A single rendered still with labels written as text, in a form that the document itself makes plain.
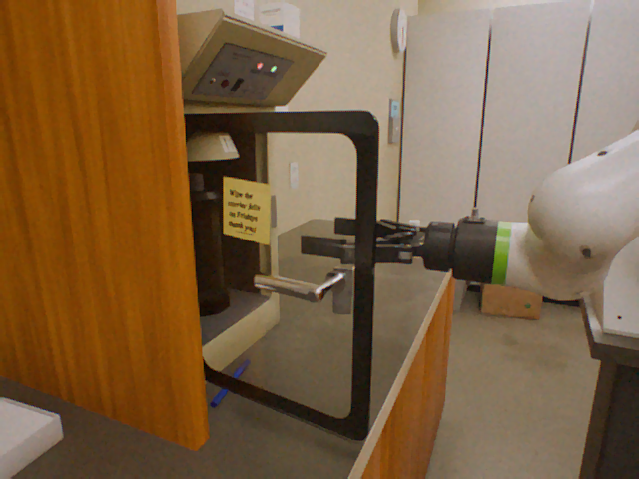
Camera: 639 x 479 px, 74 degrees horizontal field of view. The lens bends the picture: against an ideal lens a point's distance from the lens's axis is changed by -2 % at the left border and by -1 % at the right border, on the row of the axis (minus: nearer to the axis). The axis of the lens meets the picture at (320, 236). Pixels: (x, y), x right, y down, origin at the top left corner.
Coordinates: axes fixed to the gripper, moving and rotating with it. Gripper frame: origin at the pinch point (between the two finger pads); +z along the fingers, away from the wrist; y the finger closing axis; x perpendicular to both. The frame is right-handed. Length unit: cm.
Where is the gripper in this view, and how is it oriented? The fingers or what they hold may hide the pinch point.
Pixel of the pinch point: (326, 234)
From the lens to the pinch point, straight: 71.2
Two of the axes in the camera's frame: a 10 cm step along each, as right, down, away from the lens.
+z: -9.2, -1.1, 3.9
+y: -4.0, 2.3, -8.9
